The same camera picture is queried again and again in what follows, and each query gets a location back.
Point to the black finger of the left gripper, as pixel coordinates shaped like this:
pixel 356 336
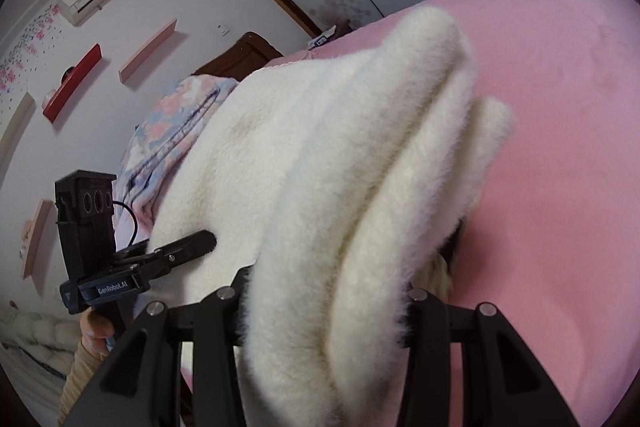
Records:
pixel 170 256

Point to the white fluffy sweater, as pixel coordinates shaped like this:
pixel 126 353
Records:
pixel 335 181

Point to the person's left forearm beige sleeve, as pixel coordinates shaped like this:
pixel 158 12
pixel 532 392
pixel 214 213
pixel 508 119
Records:
pixel 86 362

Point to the person's left hand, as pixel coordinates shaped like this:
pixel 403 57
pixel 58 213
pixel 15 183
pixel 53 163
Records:
pixel 95 331

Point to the floral folded blanket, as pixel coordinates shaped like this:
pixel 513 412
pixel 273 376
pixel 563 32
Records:
pixel 157 149

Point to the dark wooden headboard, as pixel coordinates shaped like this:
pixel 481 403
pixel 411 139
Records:
pixel 250 53

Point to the pink bed cover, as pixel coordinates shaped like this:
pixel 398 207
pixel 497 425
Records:
pixel 552 237

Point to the lower pink wall shelf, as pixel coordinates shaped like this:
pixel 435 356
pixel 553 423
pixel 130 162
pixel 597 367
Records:
pixel 31 235

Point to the pink wall shelf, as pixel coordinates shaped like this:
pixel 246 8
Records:
pixel 146 50
pixel 31 235

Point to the beige wall shelf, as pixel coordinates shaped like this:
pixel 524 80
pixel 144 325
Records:
pixel 15 116

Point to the red wall shelf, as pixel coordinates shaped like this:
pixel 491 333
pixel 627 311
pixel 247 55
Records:
pixel 71 80

